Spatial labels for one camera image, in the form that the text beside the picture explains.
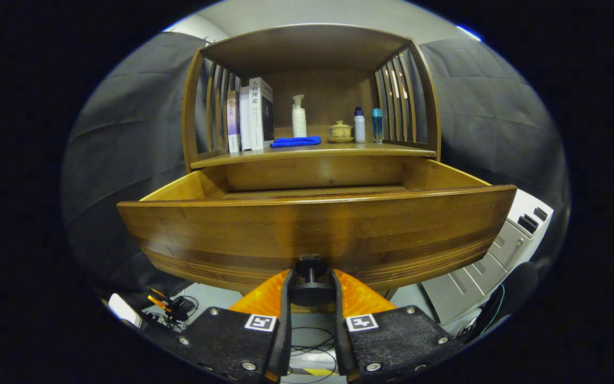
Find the brown wooden cabinet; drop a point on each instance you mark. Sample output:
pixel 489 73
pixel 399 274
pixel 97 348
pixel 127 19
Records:
pixel 307 48

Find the orange and black tool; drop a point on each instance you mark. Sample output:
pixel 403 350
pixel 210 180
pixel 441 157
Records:
pixel 171 306

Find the thick white and black book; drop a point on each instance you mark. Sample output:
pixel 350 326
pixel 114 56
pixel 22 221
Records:
pixel 261 114

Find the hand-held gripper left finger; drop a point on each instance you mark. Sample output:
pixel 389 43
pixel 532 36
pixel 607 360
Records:
pixel 232 346

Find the white filing cabinet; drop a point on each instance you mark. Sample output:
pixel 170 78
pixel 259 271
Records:
pixel 477 277

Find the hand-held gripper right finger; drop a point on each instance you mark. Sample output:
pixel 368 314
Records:
pixel 392 344

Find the beige lidded tea cup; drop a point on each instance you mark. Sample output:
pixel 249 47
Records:
pixel 340 130

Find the white pump bottle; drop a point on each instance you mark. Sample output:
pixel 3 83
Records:
pixel 299 122

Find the purple paperback book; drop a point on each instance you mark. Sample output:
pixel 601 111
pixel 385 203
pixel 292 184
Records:
pixel 233 120

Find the black backdrop cloth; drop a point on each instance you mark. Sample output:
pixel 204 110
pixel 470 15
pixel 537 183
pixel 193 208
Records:
pixel 126 133

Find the thin white book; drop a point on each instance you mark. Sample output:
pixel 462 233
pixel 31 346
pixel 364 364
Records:
pixel 245 120

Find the brown wooden drawer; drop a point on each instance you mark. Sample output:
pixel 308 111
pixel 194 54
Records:
pixel 312 229

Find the clear blue bottle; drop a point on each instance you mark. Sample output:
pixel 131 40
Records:
pixel 377 127

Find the blue folded cloth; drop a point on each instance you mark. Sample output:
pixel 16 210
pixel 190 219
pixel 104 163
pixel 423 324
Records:
pixel 295 142

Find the brown wooden countertop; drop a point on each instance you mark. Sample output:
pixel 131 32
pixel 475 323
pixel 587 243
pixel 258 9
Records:
pixel 339 151

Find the beige saucer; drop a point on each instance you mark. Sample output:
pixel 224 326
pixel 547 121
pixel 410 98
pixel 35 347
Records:
pixel 341 140

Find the white bottle with blue cap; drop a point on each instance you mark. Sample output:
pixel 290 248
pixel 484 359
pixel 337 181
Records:
pixel 359 128

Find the white device on floor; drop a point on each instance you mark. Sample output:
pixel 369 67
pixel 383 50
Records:
pixel 124 310

